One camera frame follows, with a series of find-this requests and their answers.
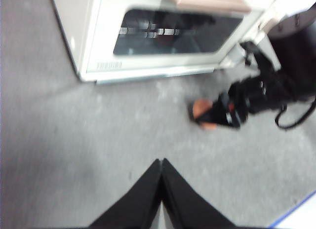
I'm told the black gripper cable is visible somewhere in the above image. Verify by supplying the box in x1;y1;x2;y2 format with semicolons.
275;95;316;130

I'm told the metal wire oven rack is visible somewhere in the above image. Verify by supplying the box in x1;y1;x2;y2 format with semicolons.
119;26;181;39

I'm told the brown egg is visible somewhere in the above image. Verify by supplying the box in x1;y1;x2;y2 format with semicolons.
192;98;218;130

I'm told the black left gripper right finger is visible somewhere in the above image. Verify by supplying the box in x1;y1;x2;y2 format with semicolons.
162;157;237;229

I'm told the cream Toshiba toaster oven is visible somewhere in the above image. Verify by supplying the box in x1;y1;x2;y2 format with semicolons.
49;0;287;86

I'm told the blue tape strip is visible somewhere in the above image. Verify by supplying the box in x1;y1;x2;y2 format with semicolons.
267;189;316;228

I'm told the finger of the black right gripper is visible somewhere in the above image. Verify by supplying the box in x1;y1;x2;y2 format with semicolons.
189;102;244;130
209;91;235;107

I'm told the glass oven door with handle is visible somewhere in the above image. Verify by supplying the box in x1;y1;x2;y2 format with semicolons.
82;0;276;79

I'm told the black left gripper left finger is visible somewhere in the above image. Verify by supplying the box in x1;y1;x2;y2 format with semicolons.
88;158;162;229

